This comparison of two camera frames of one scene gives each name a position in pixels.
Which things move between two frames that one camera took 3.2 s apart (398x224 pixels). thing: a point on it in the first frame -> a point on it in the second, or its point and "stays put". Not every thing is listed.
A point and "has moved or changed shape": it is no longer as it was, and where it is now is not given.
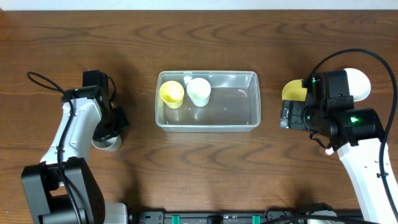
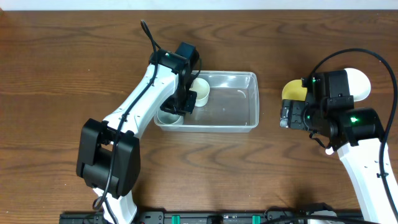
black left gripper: x=123 y=121 -> x=187 y=109
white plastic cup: x=198 y=90 stays put
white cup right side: x=359 y=86 stays put
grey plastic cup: x=111 y=144 has moved or changed shape
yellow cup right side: x=293 y=91 stays put
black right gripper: x=294 y=110 stays put
